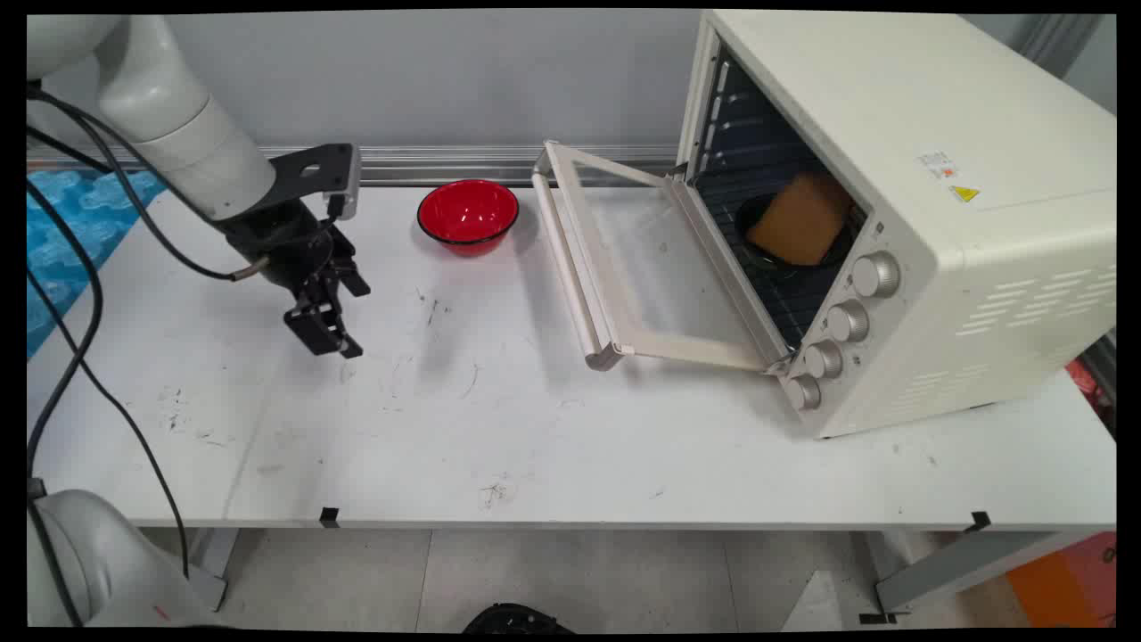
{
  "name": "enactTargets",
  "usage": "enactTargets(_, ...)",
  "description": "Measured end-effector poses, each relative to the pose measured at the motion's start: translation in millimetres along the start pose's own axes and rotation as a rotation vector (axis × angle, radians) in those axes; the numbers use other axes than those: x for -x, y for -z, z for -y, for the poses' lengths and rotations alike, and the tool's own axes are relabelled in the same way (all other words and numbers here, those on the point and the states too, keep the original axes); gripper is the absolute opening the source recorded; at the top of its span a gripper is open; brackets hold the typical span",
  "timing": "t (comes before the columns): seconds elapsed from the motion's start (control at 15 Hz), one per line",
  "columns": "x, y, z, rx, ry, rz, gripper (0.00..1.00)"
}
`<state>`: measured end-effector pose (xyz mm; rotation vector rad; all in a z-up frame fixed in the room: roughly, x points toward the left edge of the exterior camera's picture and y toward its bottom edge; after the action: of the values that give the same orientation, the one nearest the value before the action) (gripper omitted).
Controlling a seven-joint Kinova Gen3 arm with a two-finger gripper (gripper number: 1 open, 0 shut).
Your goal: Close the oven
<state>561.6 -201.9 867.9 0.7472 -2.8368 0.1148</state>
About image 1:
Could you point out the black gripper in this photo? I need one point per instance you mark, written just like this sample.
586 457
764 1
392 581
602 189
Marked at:
276 241

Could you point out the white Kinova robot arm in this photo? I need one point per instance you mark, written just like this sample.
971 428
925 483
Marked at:
160 98

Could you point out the red bowl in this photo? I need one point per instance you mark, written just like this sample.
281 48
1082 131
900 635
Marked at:
468 214

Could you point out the black tape piece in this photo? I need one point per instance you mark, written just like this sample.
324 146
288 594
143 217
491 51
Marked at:
980 522
329 516

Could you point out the grey metal table leg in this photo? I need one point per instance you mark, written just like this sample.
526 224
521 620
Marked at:
214 571
963 566

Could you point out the black round object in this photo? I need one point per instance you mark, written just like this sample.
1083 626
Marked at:
517 620

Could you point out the black round pan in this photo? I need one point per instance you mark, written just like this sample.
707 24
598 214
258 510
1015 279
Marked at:
758 254

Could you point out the brown bread slice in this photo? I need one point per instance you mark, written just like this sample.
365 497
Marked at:
800 221

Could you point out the large silver oven knob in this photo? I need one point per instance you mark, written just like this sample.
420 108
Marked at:
876 274

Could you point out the white label sticker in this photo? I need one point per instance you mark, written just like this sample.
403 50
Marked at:
938 165

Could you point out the yellow warning sticker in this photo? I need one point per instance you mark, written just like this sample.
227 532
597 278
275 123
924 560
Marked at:
964 193

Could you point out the cream toaster oven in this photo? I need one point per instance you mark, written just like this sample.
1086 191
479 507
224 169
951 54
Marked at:
980 267

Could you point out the red object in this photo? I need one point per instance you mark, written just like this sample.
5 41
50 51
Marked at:
1089 388

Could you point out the orange box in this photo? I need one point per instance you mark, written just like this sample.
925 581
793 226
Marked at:
1065 584

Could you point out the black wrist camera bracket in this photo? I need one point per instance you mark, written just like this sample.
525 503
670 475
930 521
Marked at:
307 174

